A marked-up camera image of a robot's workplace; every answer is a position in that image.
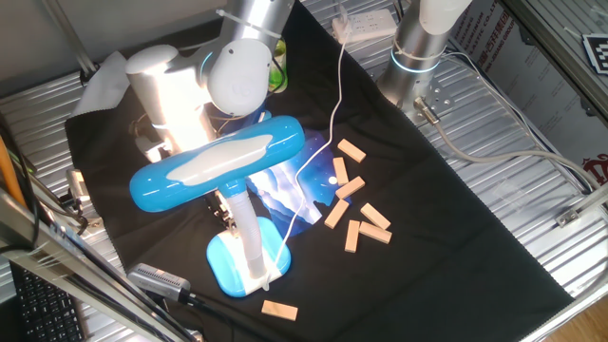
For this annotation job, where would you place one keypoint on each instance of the white cloth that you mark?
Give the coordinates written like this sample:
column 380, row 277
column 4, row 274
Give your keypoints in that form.
column 102, row 88

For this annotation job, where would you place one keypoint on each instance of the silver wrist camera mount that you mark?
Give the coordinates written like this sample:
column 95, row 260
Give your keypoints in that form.
column 149, row 148

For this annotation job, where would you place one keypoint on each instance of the black and white marker tag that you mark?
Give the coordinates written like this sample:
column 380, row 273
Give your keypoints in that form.
column 597, row 52

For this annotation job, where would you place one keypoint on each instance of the black cloth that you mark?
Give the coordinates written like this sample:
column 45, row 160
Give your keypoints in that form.
column 427, row 266

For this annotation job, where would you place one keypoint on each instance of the white power strip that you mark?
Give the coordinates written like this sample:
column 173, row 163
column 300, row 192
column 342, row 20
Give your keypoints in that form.
column 370, row 24

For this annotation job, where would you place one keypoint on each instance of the blue and white desk lamp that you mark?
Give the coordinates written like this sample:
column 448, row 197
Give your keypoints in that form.
column 157, row 185

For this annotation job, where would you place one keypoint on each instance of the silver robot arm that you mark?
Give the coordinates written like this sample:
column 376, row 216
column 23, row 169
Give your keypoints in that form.
column 237, row 71

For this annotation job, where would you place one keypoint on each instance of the aluminium frame profile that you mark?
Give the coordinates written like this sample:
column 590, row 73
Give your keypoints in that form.
column 71, row 268

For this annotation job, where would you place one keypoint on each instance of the small silver clamp device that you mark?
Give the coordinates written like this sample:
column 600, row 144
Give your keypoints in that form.
column 77, row 185

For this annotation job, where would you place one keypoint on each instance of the green drink bottle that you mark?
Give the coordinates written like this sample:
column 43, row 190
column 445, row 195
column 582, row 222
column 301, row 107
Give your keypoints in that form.
column 279, row 71

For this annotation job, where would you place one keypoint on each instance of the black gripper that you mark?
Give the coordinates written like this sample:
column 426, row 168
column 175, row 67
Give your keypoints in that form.
column 213, row 202

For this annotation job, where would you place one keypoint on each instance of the printed gray board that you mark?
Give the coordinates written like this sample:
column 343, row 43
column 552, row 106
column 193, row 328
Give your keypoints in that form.
column 537, row 85

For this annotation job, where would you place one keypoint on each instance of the slanted aluminium post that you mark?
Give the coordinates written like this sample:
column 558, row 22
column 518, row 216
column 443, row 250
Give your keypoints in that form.
column 69, row 38

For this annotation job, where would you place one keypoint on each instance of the small metal angle bracket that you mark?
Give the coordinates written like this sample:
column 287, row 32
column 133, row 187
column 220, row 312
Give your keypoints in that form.
column 567, row 217

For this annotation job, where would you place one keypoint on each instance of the black keyboard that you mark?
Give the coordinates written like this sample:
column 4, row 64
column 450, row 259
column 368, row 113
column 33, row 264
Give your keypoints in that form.
column 45, row 309

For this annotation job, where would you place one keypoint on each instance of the orange pole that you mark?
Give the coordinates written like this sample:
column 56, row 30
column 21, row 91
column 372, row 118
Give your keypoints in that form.
column 9, row 176

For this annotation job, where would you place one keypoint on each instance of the gray camera box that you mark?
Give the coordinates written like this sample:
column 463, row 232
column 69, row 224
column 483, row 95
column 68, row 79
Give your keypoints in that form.
column 157, row 281

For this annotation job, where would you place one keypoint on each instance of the wooden block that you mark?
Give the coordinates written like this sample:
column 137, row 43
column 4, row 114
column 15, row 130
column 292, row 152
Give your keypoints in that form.
column 279, row 310
column 340, row 171
column 375, row 233
column 352, row 236
column 375, row 216
column 336, row 214
column 351, row 150
column 350, row 187

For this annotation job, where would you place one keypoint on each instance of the blue landscape picture mat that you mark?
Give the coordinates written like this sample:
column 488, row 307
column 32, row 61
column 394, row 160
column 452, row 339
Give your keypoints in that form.
column 285, row 190

